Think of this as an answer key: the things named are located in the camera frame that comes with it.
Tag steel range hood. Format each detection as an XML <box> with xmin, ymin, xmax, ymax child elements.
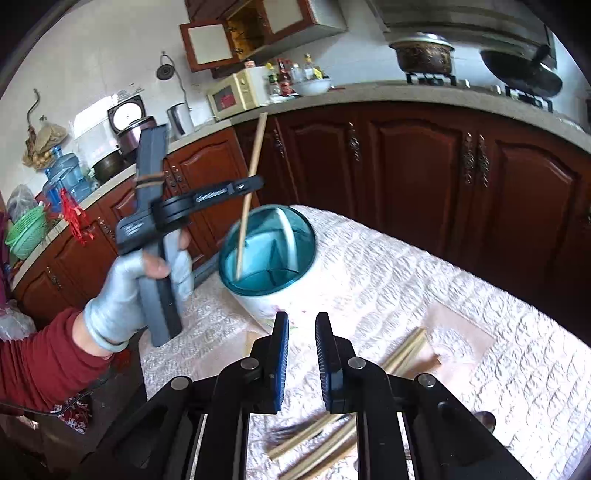
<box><xmin>365</xmin><ymin>0</ymin><xmax>559</xmax><ymax>52</ymax></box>

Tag red patterned fabric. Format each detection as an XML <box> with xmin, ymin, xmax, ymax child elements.
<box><xmin>54</xmin><ymin>399</ymin><xmax>91</xmax><ymax>435</ymax></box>

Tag white bowl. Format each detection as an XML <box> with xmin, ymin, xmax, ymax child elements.
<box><xmin>292</xmin><ymin>78</ymin><xmax>333</xmax><ymax>97</ymax></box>

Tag person's left forearm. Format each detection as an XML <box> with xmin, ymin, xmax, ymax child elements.
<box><xmin>0</xmin><ymin>308</ymin><xmax>116</xmax><ymax>416</ymax></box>

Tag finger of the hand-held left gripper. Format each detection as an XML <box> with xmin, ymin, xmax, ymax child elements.
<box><xmin>185</xmin><ymin>175</ymin><xmax>265</xmax><ymax>217</ymax></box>

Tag grey stone countertop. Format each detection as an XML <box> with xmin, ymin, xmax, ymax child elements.
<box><xmin>9</xmin><ymin>80</ymin><xmax>591</xmax><ymax>289</ymax></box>

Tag dark cooking pot with lid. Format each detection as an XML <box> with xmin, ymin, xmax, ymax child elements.
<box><xmin>389</xmin><ymin>32</ymin><xmax>455</xmax><ymax>75</ymax></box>

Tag green plastic basket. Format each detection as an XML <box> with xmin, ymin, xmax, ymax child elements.
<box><xmin>6</xmin><ymin>205</ymin><xmax>49</xmax><ymax>260</ymax></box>

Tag steel electric kettle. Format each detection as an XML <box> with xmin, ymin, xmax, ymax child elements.
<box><xmin>167</xmin><ymin>102</ymin><xmax>195</xmax><ymax>139</ymax></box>

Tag person's left hand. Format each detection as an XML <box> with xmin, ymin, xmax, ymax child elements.
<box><xmin>83</xmin><ymin>232</ymin><xmax>195</xmax><ymax>357</ymax></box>

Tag gas stove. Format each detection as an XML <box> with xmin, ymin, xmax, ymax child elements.
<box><xmin>406</xmin><ymin>71</ymin><xmax>555</xmax><ymax>114</ymax></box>

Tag dark metal basin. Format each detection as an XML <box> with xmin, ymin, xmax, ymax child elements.
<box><xmin>92</xmin><ymin>150</ymin><xmax>125</xmax><ymax>182</ymax></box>

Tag black wall-hung disc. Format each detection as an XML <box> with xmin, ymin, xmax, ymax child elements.
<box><xmin>156</xmin><ymin>53</ymin><xmax>177</xmax><ymax>82</ymax></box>

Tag wooden chopstick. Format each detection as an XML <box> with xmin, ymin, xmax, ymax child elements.
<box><xmin>235</xmin><ymin>112</ymin><xmax>269</xmax><ymax>281</ymax></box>
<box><xmin>383</xmin><ymin>328</ymin><xmax>420</xmax><ymax>369</ymax></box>
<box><xmin>402</xmin><ymin>344</ymin><xmax>431</xmax><ymax>374</ymax></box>
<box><xmin>390</xmin><ymin>331</ymin><xmax>428</xmax><ymax>374</ymax></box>
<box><xmin>279</xmin><ymin>434</ymin><xmax>359</xmax><ymax>480</ymax></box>
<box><xmin>268</xmin><ymin>414</ymin><xmax>355</xmax><ymax>460</ymax></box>

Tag blue water jug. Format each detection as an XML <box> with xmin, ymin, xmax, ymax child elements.
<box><xmin>44</xmin><ymin>147</ymin><xmax>88</xmax><ymax>204</ymax></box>

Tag hanging net bag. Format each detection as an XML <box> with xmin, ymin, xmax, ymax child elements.
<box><xmin>23</xmin><ymin>115</ymin><xmax>68</xmax><ymax>169</ymax></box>

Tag cream microwave oven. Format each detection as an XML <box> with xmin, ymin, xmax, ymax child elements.
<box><xmin>206</xmin><ymin>69</ymin><xmax>269</xmax><ymax>121</ymax></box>

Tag rice cooker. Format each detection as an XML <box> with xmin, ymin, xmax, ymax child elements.
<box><xmin>107</xmin><ymin>95</ymin><xmax>158</xmax><ymax>157</ymax></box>

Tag grey plastic bag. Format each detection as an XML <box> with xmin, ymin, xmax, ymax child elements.
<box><xmin>7</xmin><ymin>185</ymin><xmax>38</xmax><ymax>217</ymax></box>

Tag teal-rimmed white utensil holder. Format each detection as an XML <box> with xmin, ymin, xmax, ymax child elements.
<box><xmin>217</xmin><ymin>205</ymin><xmax>317</xmax><ymax>334</ymax></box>

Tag white quilted tablecloth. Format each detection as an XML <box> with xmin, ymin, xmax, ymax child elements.
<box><xmin>139</xmin><ymin>205</ymin><xmax>591</xmax><ymax>480</ymax></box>

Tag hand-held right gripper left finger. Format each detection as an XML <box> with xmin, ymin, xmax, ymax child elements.
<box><xmin>79</xmin><ymin>311</ymin><xmax>290</xmax><ymax>480</ymax></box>

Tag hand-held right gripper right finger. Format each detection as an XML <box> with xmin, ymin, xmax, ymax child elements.
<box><xmin>315</xmin><ymin>311</ymin><xmax>536</xmax><ymax>480</ymax></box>

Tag red hanging decoration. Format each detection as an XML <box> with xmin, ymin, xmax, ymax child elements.
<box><xmin>60</xmin><ymin>187</ymin><xmax>95</xmax><ymax>243</ymax></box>

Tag wooden base cabinets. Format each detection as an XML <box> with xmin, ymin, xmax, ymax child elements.
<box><xmin>11</xmin><ymin>104</ymin><xmax>591</xmax><ymax>324</ymax></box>

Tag wooden wall cabinet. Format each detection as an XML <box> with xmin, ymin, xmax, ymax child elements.
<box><xmin>179</xmin><ymin>0</ymin><xmax>349</xmax><ymax>79</ymax></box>

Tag black wok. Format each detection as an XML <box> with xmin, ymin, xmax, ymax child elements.
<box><xmin>480</xmin><ymin>44</ymin><xmax>564</xmax><ymax>97</ymax></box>

